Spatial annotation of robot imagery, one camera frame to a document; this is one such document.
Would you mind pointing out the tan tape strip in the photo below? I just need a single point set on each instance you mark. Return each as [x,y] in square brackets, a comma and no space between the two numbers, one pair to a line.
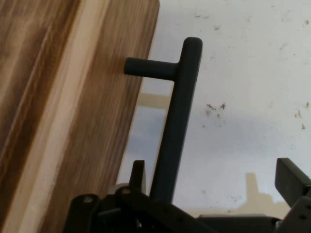
[154,100]

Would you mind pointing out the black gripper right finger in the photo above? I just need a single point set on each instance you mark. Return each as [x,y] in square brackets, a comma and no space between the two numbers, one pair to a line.
[291,184]

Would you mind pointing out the dark wooden cabinet box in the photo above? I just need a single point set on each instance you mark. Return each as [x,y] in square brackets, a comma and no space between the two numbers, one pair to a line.
[26,53]

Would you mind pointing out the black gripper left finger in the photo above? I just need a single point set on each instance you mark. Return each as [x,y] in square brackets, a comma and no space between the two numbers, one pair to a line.
[136,206]

